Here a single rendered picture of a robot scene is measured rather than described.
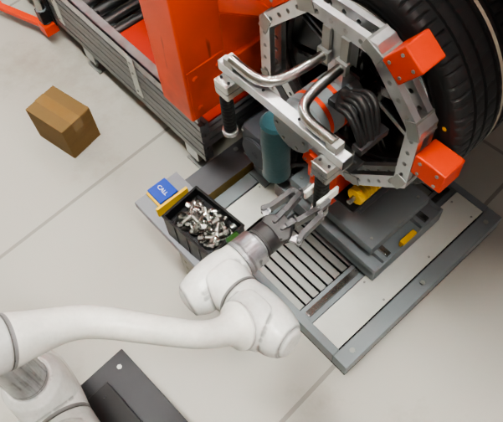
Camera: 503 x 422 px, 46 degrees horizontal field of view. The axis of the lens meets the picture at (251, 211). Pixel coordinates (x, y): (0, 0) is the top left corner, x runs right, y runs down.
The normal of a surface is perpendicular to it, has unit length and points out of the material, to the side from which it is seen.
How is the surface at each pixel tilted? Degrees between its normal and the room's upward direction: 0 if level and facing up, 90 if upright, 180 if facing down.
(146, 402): 0
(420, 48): 35
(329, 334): 0
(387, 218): 0
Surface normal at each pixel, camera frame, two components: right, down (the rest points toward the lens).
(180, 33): 0.67, 0.63
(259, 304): 0.18, -0.76
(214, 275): -0.18, -0.55
